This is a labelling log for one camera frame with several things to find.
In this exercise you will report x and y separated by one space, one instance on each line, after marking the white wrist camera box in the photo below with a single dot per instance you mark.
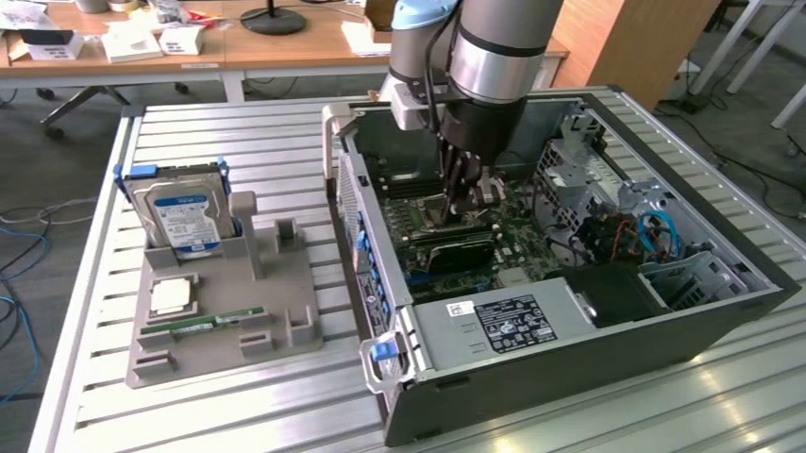
410 111

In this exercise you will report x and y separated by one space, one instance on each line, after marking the tape roll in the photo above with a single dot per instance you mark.
124 5

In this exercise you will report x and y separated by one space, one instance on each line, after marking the CPU socket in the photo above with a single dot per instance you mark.
432 212

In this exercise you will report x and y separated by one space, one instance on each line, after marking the green motherboard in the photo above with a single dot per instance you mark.
522 245

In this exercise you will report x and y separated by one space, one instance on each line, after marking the silver chipset heat sink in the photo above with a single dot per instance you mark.
512 279

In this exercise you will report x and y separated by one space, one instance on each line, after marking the hard disk blue carrier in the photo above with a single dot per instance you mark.
179 217

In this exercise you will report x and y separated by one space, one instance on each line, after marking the white labelled carton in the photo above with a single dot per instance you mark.
183 42

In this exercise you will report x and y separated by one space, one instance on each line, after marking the silver disk bay carrier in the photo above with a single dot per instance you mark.
686 283

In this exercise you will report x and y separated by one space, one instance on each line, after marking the grey cup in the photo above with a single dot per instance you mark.
92 5

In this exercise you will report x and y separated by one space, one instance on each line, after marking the black lamp base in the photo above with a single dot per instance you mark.
273 22

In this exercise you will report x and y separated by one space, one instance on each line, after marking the green RAM stick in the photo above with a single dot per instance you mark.
201 323
440 236

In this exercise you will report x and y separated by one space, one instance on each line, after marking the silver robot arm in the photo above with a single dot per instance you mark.
498 47

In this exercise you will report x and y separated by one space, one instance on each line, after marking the black graphics card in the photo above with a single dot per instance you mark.
463 252

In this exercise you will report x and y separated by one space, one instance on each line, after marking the wooden cabinet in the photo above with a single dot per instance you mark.
648 47

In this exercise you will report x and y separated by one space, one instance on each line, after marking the white table frame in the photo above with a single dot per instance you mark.
722 47

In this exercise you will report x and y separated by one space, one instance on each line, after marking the white paper stack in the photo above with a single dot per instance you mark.
364 42

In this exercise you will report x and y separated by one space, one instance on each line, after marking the brown cardboard box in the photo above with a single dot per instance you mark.
377 14

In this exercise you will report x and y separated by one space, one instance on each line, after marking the black intrusion switch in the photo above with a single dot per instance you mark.
363 181

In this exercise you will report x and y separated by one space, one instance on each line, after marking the grey parts rack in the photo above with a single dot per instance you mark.
220 283

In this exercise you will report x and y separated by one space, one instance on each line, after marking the black open PC case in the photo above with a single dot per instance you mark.
566 387

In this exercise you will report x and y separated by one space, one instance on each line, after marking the black power strip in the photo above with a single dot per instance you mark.
683 105

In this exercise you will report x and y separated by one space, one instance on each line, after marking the silver perforated disk bay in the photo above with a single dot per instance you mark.
566 189

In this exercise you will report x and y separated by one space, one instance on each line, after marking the black and white box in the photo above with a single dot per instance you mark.
53 49

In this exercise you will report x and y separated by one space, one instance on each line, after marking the blue expansion slot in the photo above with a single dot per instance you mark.
420 278

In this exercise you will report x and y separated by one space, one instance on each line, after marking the silver CPU chip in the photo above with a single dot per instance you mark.
171 297

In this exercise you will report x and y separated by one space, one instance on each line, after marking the grey power supply unit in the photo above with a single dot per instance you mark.
454 340

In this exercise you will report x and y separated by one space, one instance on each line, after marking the wooden desk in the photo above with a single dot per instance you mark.
283 52

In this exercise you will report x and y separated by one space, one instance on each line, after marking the white open box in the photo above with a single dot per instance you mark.
132 47

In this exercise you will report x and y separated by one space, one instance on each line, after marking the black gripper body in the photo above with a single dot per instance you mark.
484 125

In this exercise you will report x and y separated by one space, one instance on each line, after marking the black castor leg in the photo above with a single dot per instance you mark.
65 106

